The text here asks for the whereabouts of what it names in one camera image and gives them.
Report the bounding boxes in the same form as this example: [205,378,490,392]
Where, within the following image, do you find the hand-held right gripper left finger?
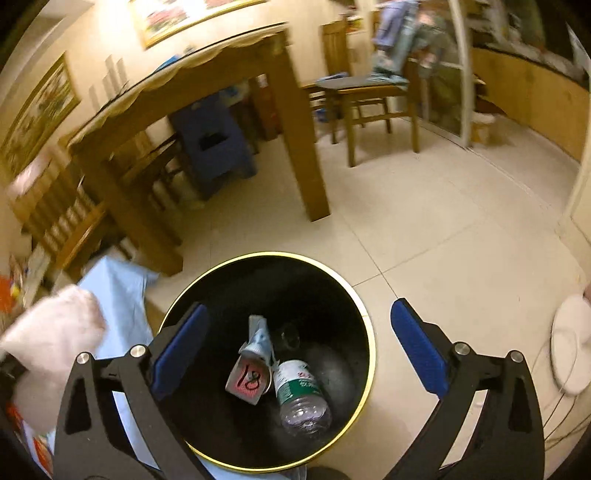
[54,302,211,480]

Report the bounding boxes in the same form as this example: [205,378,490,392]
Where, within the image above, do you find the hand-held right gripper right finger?
[383,298,546,480]

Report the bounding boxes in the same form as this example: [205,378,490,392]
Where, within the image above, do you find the paper cup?
[225,315,274,407]

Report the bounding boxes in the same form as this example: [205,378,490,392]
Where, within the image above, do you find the black trash bin gold rim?
[156,252,376,472]

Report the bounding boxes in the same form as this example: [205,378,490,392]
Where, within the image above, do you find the clear plastic water bottle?
[273,360,332,437]

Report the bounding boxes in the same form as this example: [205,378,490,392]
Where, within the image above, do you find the light blue cloth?
[28,257,160,480]

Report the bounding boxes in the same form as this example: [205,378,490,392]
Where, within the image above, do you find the white fan base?
[551,295,591,396]

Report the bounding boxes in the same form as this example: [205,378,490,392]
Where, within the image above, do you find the wooden slatted chair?
[9,134,185,278]

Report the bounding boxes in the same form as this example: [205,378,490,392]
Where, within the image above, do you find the blue plastic stool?
[169,98,257,200]

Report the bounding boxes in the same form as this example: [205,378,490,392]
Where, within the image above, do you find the wooden dining table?
[68,24,331,277]

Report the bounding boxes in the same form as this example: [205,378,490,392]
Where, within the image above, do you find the wooden chair dark seat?
[302,14,421,168]

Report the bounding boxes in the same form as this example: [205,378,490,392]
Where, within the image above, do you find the small framed picture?
[0,53,81,183]

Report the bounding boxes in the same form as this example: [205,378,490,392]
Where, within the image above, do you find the wooden cabinet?
[472,46,591,162]

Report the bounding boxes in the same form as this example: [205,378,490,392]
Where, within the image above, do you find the hanging blue clothes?
[372,0,444,79]

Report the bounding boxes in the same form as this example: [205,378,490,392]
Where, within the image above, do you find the large framed picture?
[128,0,269,51]

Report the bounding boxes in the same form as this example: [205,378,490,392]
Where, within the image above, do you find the white door frame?
[450,0,476,148]

